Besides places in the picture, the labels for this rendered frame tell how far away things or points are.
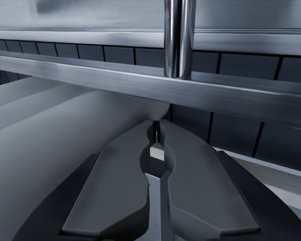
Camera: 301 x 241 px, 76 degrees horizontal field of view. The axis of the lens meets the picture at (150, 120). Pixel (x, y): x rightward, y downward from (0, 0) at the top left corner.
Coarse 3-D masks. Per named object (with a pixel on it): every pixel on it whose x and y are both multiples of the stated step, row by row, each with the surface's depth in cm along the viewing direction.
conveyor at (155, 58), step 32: (128, 64) 19; (160, 64) 17; (192, 64) 16; (224, 64) 14; (256, 64) 13; (288, 64) 12; (192, 128) 18; (224, 128) 17; (256, 128) 15; (288, 128) 14; (288, 160) 15
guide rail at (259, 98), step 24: (24, 72) 13; (48, 72) 12; (72, 72) 11; (96, 72) 10; (120, 72) 9; (144, 72) 9; (192, 72) 8; (144, 96) 9; (168, 96) 8; (192, 96) 8; (216, 96) 7; (240, 96) 7; (264, 96) 6; (288, 96) 6; (264, 120) 7; (288, 120) 6
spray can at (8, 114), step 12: (72, 84) 17; (36, 96) 14; (48, 96) 15; (60, 96) 15; (72, 96) 16; (0, 108) 13; (12, 108) 13; (24, 108) 13; (36, 108) 14; (48, 108) 14; (0, 120) 12; (12, 120) 12
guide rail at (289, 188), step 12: (156, 144) 17; (156, 156) 17; (252, 168) 14; (264, 168) 14; (264, 180) 13; (276, 180) 13; (288, 180) 13; (300, 180) 13; (276, 192) 13; (288, 192) 12; (300, 192) 12; (288, 204) 13; (300, 204) 12
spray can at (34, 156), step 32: (96, 96) 12; (128, 96) 13; (32, 128) 9; (64, 128) 10; (96, 128) 11; (128, 128) 13; (0, 160) 8; (32, 160) 8; (64, 160) 9; (0, 192) 7; (32, 192) 8; (0, 224) 7
